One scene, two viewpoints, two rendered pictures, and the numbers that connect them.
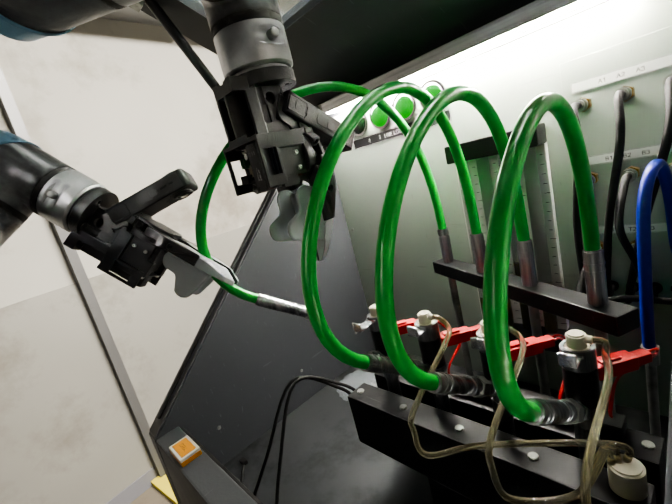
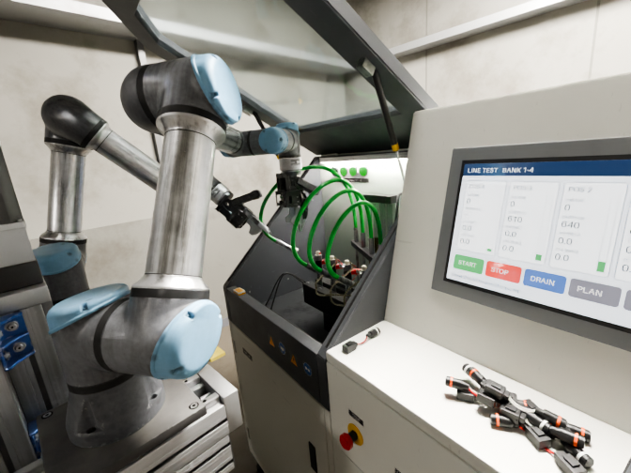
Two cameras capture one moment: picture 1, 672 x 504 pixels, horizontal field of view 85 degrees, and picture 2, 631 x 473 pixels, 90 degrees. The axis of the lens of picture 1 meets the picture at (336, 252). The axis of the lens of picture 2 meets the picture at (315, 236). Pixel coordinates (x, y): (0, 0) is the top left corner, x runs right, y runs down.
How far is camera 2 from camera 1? 0.69 m
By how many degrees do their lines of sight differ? 5
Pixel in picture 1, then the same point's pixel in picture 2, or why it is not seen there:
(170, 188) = (253, 196)
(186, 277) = (253, 228)
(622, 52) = not seen: hidden behind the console
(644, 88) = not seen: hidden behind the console
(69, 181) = (221, 188)
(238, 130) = (281, 188)
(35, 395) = (138, 274)
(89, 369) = not seen: hidden behind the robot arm
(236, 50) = (284, 165)
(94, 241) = (224, 209)
